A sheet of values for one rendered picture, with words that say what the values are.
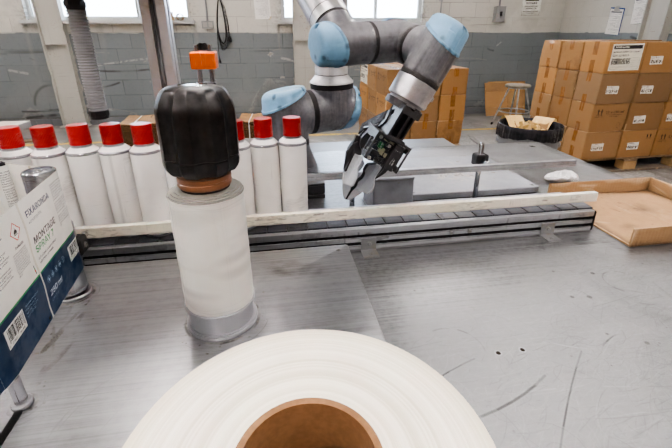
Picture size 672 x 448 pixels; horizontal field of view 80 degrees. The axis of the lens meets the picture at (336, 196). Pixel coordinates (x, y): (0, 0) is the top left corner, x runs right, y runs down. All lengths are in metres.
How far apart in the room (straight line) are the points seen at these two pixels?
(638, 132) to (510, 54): 2.97
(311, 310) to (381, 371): 0.29
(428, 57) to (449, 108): 3.51
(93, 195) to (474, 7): 6.28
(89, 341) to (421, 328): 0.43
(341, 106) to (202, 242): 0.70
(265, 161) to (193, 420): 0.53
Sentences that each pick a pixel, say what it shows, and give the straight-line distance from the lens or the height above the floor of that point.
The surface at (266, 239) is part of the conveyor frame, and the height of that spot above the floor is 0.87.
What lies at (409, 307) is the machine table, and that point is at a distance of 0.66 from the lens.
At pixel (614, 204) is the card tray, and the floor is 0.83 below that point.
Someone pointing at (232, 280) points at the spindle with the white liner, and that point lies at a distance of 0.49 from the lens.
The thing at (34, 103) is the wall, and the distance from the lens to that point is 6.94.
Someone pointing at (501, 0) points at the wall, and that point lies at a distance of 6.91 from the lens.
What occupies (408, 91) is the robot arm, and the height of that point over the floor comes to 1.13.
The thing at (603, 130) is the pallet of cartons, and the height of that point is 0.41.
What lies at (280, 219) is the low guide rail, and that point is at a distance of 0.75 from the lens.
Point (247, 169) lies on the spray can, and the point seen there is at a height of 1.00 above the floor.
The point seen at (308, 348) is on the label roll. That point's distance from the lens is 0.30.
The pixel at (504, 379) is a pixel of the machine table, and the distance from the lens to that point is 0.59.
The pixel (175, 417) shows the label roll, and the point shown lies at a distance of 0.28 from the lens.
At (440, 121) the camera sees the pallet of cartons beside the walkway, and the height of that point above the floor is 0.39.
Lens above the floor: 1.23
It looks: 22 degrees down
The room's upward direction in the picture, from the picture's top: straight up
